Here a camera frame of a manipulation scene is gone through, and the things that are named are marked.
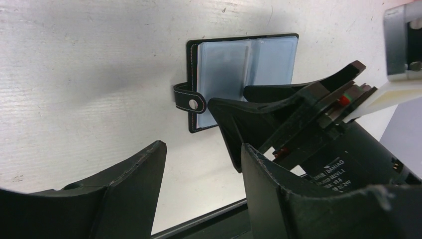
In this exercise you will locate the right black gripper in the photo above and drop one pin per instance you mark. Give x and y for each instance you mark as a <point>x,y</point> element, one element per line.
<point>338,155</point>

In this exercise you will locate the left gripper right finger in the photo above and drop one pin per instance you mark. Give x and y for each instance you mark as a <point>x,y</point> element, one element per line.
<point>282,205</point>

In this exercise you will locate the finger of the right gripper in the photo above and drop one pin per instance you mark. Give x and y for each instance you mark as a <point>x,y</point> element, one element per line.
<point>278,118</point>

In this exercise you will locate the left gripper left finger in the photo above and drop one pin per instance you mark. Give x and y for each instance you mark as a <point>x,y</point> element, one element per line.
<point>117,203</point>

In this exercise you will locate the black leather card holder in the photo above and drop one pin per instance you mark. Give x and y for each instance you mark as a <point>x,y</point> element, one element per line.
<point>223,67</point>

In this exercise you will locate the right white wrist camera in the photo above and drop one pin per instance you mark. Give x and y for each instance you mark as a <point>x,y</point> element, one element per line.
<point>403,50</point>

